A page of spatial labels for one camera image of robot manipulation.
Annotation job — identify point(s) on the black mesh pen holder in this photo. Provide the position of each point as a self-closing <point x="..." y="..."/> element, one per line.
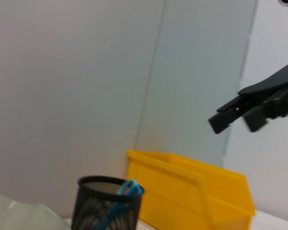
<point x="93" y="208"/>

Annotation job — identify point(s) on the blue scissors with sheath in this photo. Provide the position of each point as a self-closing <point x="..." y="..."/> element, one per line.
<point x="132" y="185"/>

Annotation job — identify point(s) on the translucent green fruit bowl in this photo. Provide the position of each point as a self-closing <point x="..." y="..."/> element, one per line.
<point x="21" y="215"/>

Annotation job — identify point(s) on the yellow plastic bin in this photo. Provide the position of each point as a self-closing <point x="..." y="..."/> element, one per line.
<point x="182" y="191"/>

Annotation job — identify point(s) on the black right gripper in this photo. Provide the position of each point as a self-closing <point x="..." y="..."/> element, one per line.
<point x="278" y="88"/>

